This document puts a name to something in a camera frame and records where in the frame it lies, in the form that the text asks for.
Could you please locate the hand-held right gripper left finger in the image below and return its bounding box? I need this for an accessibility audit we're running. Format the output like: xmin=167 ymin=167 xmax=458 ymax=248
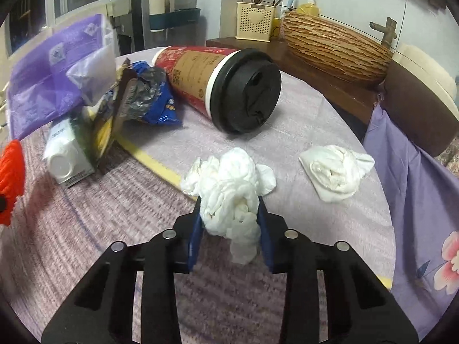
xmin=41 ymin=195 xmax=206 ymax=344

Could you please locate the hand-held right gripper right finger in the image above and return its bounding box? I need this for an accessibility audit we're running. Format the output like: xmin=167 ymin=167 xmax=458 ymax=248
xmin=256 ymin=195 xmax=419 ymax=344

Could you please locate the large white tissue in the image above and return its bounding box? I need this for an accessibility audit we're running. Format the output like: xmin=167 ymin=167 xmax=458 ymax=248
xmin=180 ymin=147 xmax=277 ymax=265

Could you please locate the blue snack bag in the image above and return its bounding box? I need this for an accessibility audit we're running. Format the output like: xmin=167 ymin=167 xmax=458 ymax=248
xmin=97 ymin=61 xmax=181 ymax=126

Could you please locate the red paper cup black lid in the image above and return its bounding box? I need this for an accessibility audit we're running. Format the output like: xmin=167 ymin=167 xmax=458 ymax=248
xmin=153 ymin=45 xmax=282 ymax=135

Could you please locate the red foam net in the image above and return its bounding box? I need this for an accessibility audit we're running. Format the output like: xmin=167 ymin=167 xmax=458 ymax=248
xmin=0 ymin=140 xmax=26 ymax=227

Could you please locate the purple plastic packet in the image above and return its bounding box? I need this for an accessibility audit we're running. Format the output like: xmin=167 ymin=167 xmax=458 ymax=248
xmin=7 ymin=14 xmax=117 ymax=140

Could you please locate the pale cloth with yellow edge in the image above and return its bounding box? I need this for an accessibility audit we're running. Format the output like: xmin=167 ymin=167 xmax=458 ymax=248
xmin=115 ymin=46 xmax=396 ymax=291

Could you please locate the small crumpled white tissue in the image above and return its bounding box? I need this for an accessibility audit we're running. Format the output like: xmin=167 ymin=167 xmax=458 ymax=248
xmin=299 ymin=145 xmax=375 ymax=202

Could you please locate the purple striped tablecloth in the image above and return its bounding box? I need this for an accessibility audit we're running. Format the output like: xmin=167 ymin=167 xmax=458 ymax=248
xmin=0 ymin=122 xmax=391 ymax=344

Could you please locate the dark yellow snack wrapper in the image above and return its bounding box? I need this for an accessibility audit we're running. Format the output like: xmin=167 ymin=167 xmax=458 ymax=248
xmin=90 ymin=66 xmax=139 ymax=158

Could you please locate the purple floral sheet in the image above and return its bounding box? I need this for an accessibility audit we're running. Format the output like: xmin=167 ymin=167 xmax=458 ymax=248
xmin=363 ymin=105 xmax=459 ymax=330

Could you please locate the white and green carton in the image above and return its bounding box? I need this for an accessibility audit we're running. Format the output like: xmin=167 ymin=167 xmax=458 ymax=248
xmin=43 ymin=115 xmax=96 ymax=189

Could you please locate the brown and white rice cooker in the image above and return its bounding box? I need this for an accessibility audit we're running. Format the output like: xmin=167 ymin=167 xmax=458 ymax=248
xmin=382 ymin=45 xmax=459 ymax=157

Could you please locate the brown patterned cloth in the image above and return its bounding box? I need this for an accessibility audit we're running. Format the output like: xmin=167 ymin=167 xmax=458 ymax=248
xmin=435 ymin=147 xmax=459 ymax=176

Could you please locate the brown woven basin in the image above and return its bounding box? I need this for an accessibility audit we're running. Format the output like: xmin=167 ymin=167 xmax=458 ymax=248
xmin=279 ymin=11 xmax=394 ymax=87

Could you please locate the cream chopstick holder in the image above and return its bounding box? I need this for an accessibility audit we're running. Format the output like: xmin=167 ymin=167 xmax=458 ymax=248
xmin=236 ymin=2 xmax=276 ymax=42

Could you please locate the water dispenser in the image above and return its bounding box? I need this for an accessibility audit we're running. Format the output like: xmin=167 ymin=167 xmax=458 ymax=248
xmin=108 ymin=0 xmax=201 ymax=56

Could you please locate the yellow soap pump bottle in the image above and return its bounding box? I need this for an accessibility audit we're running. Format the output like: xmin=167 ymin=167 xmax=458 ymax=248
xmin=297 ymin=0 xmax=320 ymax=17

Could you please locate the bronze faucet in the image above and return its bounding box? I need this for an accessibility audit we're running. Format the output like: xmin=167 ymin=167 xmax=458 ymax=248
xmin=369 ymin=17 xmax=398 ymax=47

